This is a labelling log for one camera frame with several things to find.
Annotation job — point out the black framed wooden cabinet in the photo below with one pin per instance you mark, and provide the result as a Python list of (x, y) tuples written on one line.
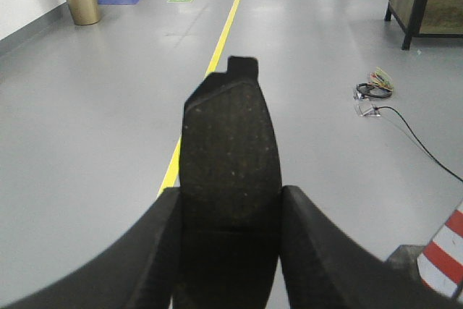
[(426, 18)]

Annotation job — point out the dark grey brake pad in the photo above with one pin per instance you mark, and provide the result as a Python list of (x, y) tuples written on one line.
[(230, 183)]

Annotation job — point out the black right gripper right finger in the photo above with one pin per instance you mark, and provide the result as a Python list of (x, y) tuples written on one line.
[(324, 268)]

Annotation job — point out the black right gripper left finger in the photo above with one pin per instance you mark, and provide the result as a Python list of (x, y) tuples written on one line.
[(137, 271)]

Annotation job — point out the red white traffic cone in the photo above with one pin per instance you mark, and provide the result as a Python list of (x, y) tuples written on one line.
[(438, 264)]

